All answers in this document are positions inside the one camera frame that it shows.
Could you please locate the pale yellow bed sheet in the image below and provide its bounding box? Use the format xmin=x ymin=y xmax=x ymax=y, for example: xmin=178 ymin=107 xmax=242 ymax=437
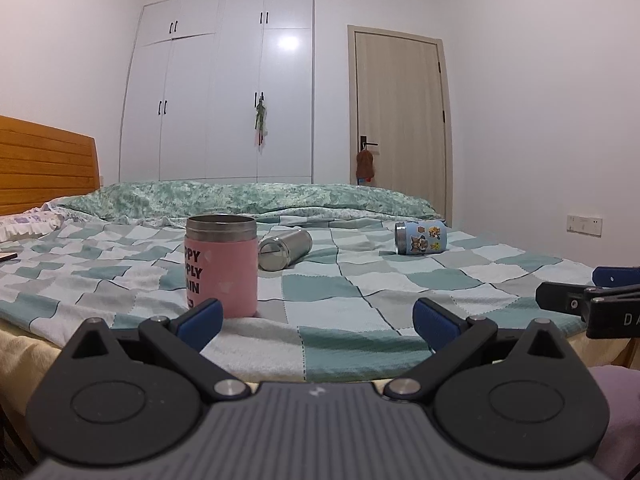
xmin=0 ymin=319 xmax=632 ymax=396

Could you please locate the plain stainless steel cup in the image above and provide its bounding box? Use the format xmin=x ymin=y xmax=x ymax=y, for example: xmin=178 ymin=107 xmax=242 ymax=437
xmin=257 ymin=227 xmax=314 ymax=271

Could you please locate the floral white pillow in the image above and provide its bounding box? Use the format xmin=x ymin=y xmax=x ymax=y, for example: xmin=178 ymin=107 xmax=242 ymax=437
xmin=0 ymin=207 xmax=69 ymax=242

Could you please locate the green hanging ornament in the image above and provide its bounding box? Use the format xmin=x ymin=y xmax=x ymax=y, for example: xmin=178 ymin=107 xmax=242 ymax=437
xmin=253 ymin=94 xmax=271 ymax=157

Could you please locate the white wall socket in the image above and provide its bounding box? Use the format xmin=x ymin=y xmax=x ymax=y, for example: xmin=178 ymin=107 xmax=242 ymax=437
xmin=566 ymin=213 xmax=604 ymax=236

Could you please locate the wooden headboard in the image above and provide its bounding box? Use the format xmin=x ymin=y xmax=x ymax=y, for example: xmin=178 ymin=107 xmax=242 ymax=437
xmin=0 ymin=115 xmax=100 ymax=217

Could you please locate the person's purple clothing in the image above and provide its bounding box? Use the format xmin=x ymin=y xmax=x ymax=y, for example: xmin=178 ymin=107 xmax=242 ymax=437
xmin=586 ymin=364 xmax=640 ymax=480

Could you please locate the white wardrobe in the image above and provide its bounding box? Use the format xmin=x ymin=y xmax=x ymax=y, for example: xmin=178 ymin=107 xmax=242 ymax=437
xmin=118 ymin=0 xmax=316 ymax=185

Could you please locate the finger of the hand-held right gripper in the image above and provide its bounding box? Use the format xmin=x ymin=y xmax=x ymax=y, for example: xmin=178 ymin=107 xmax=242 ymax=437
xmin=535 ymin=281 xmax=640 ymax=321
xmin=592 ymin=266 xmax=640 ymax=287

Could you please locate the blue cartoon sticker cup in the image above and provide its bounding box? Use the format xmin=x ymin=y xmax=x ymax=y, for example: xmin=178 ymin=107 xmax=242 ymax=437
xmin=394 ymin=220 xmax=448 ymax=256

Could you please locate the beige wooden door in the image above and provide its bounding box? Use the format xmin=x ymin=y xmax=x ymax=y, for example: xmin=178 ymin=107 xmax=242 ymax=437
xmin=347 ymin=24 xmax=454 ymax=227

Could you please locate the pink lettered steel cup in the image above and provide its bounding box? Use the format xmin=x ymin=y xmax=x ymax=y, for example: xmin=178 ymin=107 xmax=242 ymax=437
xmin=183 ymin=214 xmax=260 ymax=319

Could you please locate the green checkered blanket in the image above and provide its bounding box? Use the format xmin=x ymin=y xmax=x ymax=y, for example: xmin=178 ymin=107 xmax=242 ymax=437
xmin=0 ymin=214 xmax=610 ymax=384

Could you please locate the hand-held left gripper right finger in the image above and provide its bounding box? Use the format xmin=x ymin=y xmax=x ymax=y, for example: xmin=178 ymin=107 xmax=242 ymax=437
xmin=384 ymin=298 xmax=582 ymax=404

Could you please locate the brown bag on handle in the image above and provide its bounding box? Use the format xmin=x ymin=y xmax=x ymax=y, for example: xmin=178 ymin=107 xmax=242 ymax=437
xmin=355 ymin=150 xmax=376 ymax=187

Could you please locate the green floral quilt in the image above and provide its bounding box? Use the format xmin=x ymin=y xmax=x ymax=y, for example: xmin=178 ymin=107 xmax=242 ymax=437
xmin=45 ymin=180 xmax=447 ymax=227

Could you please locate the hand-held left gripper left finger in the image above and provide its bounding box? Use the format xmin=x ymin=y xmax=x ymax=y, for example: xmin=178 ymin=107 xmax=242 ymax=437
xmin=59 ymin=298 xmax=252 ymax=404

